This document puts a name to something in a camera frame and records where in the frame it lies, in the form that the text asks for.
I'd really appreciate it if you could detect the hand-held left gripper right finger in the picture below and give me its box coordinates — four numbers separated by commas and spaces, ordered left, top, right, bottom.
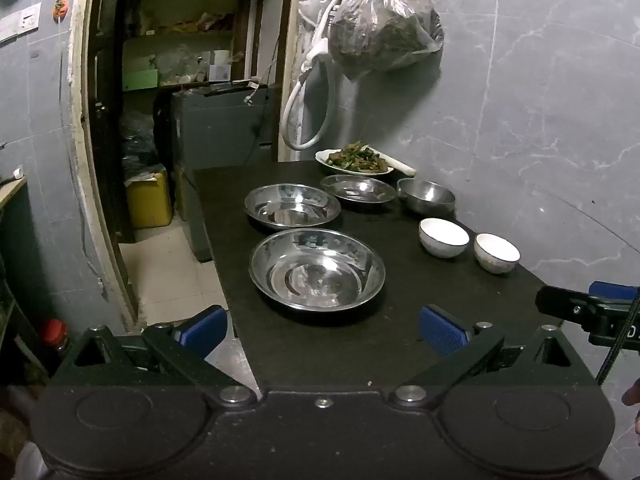
390, 305, 596, 408

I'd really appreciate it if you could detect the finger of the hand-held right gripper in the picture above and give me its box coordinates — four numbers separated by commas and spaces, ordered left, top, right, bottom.
536, 286, 601, 328
590, 281, 639, 302

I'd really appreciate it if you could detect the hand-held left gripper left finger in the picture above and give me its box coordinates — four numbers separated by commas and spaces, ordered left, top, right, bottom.
50, 305, 261, 408

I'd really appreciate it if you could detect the white ceramic bowl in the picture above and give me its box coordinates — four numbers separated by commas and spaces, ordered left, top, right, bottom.
419, 217, 470, 259
473, 232, 522, 275

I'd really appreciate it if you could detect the steel bowl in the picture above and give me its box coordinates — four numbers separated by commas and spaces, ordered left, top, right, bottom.
396, 178, 457, 216

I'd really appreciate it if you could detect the small steel plate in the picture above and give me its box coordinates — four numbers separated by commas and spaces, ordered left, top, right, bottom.
320, 174, 397, 204

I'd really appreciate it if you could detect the person's right hand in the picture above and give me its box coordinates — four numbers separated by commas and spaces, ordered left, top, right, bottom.
621, 375, 640, 437

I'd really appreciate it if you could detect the yellow plastic jerrycan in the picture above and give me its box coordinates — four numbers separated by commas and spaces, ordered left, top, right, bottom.
125, 167, 174, 230

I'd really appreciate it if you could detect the red-capped dark bottle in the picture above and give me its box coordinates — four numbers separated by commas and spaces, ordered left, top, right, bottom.
37, 319, 71, 376

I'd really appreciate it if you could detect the white plate of stir-fry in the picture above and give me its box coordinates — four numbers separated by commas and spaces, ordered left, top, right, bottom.
315, 142, 396, 177

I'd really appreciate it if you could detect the dark wooden door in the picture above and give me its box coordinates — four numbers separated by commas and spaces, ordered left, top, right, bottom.
86, 0, 138, 313

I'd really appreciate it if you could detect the dark plastic bag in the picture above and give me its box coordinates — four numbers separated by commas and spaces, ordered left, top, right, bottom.
120, 110, 166, 181

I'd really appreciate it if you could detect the grey cabinet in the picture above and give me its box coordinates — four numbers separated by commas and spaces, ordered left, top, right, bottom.
152, 82, 279, 221

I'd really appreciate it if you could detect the wooden side table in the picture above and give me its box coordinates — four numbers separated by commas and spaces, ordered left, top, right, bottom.
0, 175, 28, 211

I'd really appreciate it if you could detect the green box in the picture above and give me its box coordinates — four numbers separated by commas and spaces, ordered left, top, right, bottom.
122, 69, 160, 92

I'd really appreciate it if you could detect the small white box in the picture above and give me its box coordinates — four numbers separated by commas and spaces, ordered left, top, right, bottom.
209, 50, 232, 82

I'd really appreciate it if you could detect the storage shelf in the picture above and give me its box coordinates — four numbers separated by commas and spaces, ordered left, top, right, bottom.
120, 0, 251, 93

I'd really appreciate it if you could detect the plastic bag of dried greens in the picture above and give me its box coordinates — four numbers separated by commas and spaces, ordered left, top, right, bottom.
327, 0, 445, 80

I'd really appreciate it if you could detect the black braided cord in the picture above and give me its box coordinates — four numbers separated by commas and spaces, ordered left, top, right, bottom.
595, 292, 640, 388

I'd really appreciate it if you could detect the white flexible hose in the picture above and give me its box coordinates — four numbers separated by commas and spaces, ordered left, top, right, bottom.
279, 0, 351, 152

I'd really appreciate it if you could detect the white wall socket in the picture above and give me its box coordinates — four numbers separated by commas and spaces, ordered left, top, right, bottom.
0, 2, 42, 43

